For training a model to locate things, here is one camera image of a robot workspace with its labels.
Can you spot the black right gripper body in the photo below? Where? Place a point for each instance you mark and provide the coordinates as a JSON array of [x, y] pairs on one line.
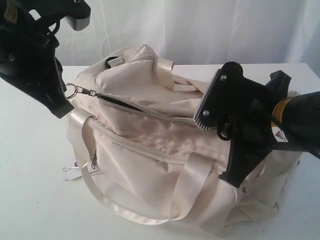
[[256, 123]]

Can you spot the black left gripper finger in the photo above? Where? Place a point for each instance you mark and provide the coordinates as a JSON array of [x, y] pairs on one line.
[[55, 100]]

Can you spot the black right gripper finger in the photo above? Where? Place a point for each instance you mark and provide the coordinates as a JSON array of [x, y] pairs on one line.
[[243, 158]]

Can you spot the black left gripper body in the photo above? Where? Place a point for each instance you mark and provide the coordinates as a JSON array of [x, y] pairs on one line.
[[27, 50]]

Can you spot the cream fabric duffel bag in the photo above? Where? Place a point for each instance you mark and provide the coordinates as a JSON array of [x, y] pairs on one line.
[[142, 156]]

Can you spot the white paper hang tag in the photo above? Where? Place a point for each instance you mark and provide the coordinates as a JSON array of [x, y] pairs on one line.
[[73, 172]]

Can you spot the white backdrop curtain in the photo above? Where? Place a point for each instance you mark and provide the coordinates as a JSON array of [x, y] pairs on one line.
[[191, 32]]

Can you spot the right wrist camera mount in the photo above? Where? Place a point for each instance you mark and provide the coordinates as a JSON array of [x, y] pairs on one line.
[[229, 95]]

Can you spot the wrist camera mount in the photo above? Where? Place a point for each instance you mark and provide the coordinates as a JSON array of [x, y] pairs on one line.
[[229, 95], [76, 12]]

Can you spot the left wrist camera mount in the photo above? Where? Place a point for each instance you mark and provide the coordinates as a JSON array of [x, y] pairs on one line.
[[76, 12]]

